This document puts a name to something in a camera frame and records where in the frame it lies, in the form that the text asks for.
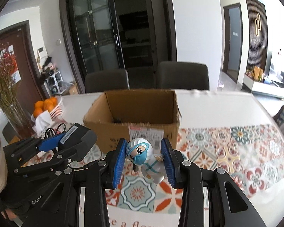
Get glass vase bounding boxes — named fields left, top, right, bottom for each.
left=1, top=104, right=36, bottom=138

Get white cube shelf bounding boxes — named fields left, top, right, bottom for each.
left=44, top=70, right=63, bottom=95

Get white television cabinet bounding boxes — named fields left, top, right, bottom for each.
left=243, top=73, right=284, bottom=98

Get small cardboard carton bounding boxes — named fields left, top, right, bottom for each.
left=68, top=82, right=80, bottom=95

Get dried flower bunch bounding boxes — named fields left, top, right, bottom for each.
left=0, top=43, right=23, bottom=123

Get gold wall ornament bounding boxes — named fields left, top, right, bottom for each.
left=254, top=13, right=262, bottom=38

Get dark grey dining chair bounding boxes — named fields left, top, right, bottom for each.
left=85, top=69, right=130, bottom=94
left=155, top=61, right=210, bottom=91

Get dark slatted wall panel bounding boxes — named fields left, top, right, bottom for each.
left=244, top=0, right=268, bottom=72

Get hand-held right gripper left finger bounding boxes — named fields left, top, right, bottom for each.
left=45, top=138, right=129, bottom=227

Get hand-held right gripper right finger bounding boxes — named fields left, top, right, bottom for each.
left=160, top=137, right=267, bottom=227

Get tile-print tablecloth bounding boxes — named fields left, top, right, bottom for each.
left=21, top=90, right=284, bottom=227

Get grey interior door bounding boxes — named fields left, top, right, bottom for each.
left=223, top=3, right=243, bottom=84

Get black power adapter with cable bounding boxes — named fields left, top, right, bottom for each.
left=44, top=123, right=98, bottom=171

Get black-framed glass sliding door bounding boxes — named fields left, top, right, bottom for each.
left=66, top=0, right=124, bottom=76

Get yellow gift bags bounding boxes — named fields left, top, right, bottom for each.
left=253, top=67, right=265, bottom=82

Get person's left hand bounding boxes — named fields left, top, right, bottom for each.
left=4, top=208, right=17, bottom=221

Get white protective-suit figurine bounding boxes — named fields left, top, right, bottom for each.
left=126, top=138, right=167, bottom=185

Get white plastic fruit basket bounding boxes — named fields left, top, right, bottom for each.
left=48, top=96, right=64, bottom=121

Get cardboard box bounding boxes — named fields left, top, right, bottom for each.
left=82, top=89, right=182, bottom=155

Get white wall intercom panel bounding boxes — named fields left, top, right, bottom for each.
left=37, top=48, right=47, bottom=61

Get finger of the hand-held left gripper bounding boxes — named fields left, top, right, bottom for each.
left=2, top=132, right=69, bottom=165
left=12, top=147, right=83, bottom=177

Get brown wooden door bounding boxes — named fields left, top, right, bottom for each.
left=0, top=20, right=47, bottom=101

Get white tissue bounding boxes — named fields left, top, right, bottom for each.
left=32, top=111, right=53, bottom=133

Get red and white door poster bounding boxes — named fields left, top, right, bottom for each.
left=4, top=45, right=22, bottom=81

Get flat television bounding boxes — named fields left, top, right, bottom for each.
left=268, top=50, right=284, bottom=87

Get pile of bags and plush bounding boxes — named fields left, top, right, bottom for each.
left=39, top=56, right=60, bottom=78

